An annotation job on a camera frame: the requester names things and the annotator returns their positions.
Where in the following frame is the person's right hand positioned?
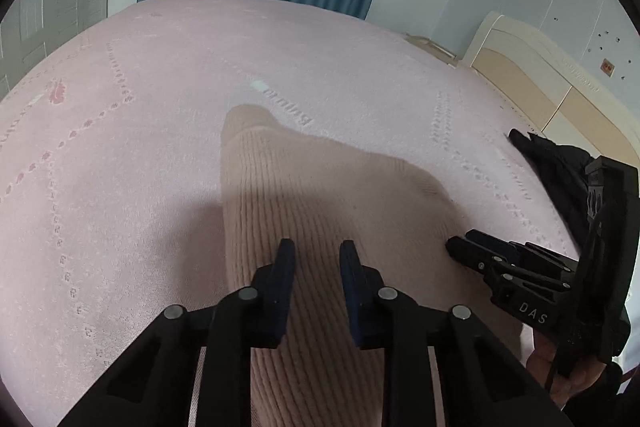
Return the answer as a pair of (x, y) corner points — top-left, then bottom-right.
(526, 331), (606, 410)

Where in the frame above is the white wardrobe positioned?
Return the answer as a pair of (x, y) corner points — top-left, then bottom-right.
(1, 0), (107, 96)

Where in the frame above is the black puffer jacket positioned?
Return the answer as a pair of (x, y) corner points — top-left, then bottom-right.
(508, 129), (596, 248)

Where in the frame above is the pink knit sweater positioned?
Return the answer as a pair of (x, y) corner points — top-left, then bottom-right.
(221, 105), (522, 426)

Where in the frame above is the pink bed sheet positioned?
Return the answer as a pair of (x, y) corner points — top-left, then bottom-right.
(1, 0), (575, 426)

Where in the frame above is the cream wooden headboard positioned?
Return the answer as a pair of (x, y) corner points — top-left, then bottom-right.
(461, 12), (639, 167)

